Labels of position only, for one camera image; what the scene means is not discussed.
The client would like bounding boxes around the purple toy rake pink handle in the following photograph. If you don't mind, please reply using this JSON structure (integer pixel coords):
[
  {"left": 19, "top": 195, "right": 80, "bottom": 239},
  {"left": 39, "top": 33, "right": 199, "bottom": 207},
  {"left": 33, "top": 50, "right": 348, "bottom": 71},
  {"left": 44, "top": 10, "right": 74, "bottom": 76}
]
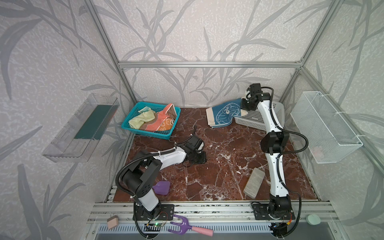
[{"left": 168, "top": 215, "right": 214, "bottom": 237}]

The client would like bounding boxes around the clear plastic wall shelf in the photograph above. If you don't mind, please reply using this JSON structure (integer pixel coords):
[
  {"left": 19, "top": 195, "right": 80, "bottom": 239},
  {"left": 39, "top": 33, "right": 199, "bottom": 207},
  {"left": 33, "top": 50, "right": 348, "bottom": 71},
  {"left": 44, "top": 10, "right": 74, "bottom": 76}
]
[{"left": 42, "top": 94, "right": 120, "bottom": 163}]

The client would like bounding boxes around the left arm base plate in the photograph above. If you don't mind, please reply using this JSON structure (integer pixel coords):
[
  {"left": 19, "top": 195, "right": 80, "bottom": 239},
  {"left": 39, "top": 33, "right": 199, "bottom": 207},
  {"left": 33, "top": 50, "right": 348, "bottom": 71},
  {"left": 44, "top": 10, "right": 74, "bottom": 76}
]
[{"left": 133, "top": 204, "right": 175, "bottom": 233}]

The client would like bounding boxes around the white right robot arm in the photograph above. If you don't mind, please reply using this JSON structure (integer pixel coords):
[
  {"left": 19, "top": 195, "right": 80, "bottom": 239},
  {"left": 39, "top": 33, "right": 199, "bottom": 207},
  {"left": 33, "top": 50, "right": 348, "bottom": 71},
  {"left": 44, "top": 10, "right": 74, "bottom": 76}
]
[{"left": 241, "top": 84, "right": 308, "bottom": 215}]

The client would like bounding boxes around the purple toy shovel pink handle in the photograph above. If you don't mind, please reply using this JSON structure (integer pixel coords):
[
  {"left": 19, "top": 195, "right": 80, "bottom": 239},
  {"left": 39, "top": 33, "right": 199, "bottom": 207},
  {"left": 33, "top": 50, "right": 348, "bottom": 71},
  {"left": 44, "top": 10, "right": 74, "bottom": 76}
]
[{"left": 153, "top": 181, "right": 171, "bottom": 196}]

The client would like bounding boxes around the white wire mesh basket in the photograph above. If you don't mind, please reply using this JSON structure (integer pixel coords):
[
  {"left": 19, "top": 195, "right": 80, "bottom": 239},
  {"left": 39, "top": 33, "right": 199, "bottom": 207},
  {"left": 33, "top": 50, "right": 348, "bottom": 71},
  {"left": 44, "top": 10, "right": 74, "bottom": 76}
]
[{"left": 291, "top": 91, "right": 363, "bottom": 164}]

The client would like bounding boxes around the grey stone block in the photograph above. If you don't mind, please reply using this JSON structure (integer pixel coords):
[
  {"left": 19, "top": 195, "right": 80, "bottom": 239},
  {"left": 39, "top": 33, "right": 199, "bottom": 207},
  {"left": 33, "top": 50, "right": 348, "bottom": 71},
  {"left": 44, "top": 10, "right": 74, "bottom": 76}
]
[{"left": 243, "top": 168, "right": 265, "bottom": 199}]

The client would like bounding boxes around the pink sponge block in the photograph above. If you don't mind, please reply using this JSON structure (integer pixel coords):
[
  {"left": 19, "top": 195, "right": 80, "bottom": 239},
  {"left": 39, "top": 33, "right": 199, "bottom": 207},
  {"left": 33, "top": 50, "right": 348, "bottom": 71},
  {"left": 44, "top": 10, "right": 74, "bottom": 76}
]
[{"left": 107, "top": 216, "right": 119, "bottom": 230}]

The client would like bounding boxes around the blue cream Doraemon towel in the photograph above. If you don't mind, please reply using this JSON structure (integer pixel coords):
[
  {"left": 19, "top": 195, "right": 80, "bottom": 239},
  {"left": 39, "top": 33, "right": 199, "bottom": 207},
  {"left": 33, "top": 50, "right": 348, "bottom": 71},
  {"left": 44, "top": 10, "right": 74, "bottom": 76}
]
[{"left": 206, "top": 99, "right": 248, "bottom": 128}]

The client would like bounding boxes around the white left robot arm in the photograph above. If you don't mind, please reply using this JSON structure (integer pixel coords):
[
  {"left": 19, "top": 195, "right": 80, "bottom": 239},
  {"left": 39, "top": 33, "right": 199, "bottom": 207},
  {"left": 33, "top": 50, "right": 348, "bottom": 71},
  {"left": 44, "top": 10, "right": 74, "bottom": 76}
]
[{"left": 115, "top": 135, "right": 207, "bottom": 213}]

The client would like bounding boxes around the light green cloth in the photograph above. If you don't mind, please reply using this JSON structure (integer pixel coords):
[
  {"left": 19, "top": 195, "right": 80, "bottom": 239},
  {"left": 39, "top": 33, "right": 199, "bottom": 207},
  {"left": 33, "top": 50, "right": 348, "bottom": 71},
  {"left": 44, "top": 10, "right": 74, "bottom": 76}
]
[{"left": 129, "top": 107, "right": 156, "bottom": 130}]

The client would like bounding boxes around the white plastic basket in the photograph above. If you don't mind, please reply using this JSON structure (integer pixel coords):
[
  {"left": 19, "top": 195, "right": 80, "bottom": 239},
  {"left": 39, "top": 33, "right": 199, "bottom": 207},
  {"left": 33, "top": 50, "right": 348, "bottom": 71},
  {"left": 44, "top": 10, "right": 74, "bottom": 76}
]
[{"left": 234, "top": 102, "right": 285, "bottom": 131}]

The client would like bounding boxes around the aluminium frame profile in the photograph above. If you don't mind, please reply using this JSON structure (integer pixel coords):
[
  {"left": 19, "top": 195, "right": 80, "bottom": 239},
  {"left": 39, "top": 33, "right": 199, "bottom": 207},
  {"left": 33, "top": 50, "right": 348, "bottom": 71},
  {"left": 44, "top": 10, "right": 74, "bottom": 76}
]
[{"left": 90, "top": 1, "right": 384, "bottom": 228}]

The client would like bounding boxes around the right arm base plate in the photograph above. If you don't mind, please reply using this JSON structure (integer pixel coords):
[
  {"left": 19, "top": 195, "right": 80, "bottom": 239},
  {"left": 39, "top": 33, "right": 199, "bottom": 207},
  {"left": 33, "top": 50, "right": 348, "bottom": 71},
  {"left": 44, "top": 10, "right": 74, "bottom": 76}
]
[{"left": 251, "top": 202, "right": 296, "bottom": 221}]

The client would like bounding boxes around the orange patterned towel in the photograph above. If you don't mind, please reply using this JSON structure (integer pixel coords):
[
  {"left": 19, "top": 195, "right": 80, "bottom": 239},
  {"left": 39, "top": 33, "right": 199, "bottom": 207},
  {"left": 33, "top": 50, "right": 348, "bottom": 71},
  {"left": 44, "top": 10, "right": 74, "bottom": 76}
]
[{"left": 140, "top": 104, "right": 178, "bottom": 132}]

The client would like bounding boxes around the mint green round object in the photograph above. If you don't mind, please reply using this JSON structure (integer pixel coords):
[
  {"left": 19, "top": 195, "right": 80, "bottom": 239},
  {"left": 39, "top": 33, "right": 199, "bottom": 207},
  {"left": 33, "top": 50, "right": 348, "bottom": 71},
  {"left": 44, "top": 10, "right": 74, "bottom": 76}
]
[{"left": 306, "top": 214, "right": 321, "bottom": 226}]

